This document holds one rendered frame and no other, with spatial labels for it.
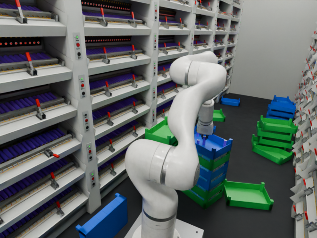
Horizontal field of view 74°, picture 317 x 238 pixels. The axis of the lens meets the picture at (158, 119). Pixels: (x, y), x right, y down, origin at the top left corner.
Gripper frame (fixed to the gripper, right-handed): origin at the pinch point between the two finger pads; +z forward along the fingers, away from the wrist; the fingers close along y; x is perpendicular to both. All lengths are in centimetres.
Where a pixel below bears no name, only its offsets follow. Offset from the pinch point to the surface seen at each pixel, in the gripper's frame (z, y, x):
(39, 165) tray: -35, -66, -62
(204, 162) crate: 6.0, 3.0, -16.5
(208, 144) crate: 7.3, 3.0, -0.9
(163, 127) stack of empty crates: 13.4, -34.7, 12.0
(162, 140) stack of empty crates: -0.3, -26.3, -10.3
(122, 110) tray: -11, -60, 1
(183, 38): -14, -41, 107
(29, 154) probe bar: -40, -71, -61
